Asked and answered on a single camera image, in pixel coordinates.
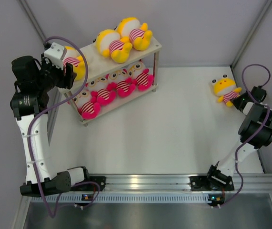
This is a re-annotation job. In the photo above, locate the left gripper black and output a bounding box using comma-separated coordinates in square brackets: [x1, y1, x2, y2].
[35, 53, 76, 93]

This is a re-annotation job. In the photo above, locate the yellow frog plush front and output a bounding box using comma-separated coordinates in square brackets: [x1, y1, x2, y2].
[63, 46, 86, 81]

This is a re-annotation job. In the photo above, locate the pink plush with glasses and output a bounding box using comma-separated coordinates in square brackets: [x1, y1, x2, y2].
[106, 68, 136, 98]

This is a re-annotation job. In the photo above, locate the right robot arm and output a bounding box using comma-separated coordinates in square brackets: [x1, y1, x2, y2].
[205, 86, 272, 189]

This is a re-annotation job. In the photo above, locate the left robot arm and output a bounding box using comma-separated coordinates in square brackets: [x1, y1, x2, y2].
[10, 56, 91, 197]

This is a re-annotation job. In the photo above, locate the white two-tier shelf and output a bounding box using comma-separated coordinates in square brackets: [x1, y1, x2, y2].
[60, 38, 162, 125]

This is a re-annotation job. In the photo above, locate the pink plush shelf left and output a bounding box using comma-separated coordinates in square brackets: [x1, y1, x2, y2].
[72, 89, 101, 120]

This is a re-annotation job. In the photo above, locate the pink plush shelf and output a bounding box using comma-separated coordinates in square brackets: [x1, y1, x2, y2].
[86, 77, 116, 106]
[72, 89, 101, 120]

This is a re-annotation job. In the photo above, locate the yellow plush on shelf top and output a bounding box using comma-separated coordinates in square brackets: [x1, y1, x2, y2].
[115, 17, 153, 51]

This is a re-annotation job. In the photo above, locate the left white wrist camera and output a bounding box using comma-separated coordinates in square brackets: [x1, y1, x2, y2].
[43, 42, 67, 70]

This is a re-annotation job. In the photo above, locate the aluminium front rail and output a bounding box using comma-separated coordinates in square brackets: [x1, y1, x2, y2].
[21, 174, 272, 191]

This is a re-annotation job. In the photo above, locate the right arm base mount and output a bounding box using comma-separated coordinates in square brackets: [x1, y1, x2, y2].
[190, 163, 234, 208]

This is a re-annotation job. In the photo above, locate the left corner aluminium post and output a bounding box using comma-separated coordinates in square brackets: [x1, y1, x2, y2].
[17, 0, 47, 43]

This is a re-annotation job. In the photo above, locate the corner aluminium post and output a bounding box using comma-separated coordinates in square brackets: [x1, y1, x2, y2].
[230, 0, 272, 70]
[17, 0, 47, 43]

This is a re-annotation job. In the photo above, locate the right corner aluminium post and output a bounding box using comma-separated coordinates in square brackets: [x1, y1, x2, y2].
[230, 0, 272, 70]

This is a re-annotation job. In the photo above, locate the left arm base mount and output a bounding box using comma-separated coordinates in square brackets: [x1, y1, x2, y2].
[71, 176, 106, 203]

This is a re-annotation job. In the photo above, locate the white slotted cable duct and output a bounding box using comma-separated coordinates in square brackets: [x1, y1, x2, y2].
[30, 192, 210, 203]

